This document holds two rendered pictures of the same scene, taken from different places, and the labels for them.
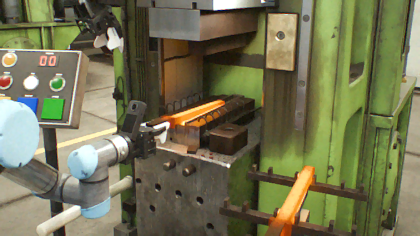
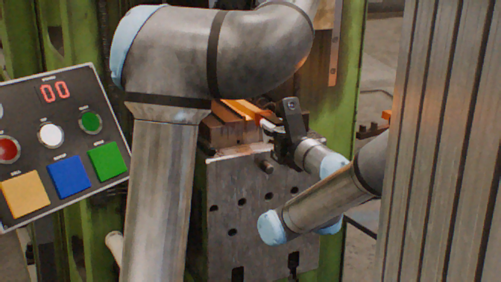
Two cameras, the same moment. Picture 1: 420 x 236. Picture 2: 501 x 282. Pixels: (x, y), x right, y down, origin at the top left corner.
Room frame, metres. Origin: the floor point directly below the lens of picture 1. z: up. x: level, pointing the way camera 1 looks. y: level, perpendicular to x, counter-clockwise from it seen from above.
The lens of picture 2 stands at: (0.47, 1.46, 1.59)
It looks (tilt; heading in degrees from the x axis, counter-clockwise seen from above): 23 degrees down; 302
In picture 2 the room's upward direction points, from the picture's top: 1 degrees clockwise
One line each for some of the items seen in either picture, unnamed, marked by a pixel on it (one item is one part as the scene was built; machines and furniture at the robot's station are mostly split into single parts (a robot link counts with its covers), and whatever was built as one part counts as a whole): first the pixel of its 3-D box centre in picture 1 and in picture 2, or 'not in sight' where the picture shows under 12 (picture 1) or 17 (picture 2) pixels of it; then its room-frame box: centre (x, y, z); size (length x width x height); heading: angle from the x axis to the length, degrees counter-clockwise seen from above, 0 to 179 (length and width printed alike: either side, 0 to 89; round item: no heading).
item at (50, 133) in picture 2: (30, 82); (51, 134); (1.46, 0.66, 1.09); 0.05 x 0.03 x 0.04; 59
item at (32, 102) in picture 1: (26, 108); (68, 177); (1.41, 0.66, 1.01); 0.07 x 0.05 x 0.07; 84
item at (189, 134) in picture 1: (207, 115); (212, 107); (1.50, 0.02, 0.96); 0.42 x 0.20 x 0.09; 149
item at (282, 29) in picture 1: (281, 42); (320, 0); (1.27, -0.21, 1.27); 0.09 x 0.02 x 0.17; 59
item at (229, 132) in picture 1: (229, 138); (288, 117); (1.28, -0.06, 0.95); 0.12 x 0.08 x 0.06; 149
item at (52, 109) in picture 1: (53, 109); (106, 161); (1.40, 0.56, 1.01); 0.07 x 0.05 x 0.07; 84
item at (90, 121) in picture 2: (57, 83); (90, 121); (1.45, 0.56, 1.09); 0.05 x 0.03 x 0.04; 59
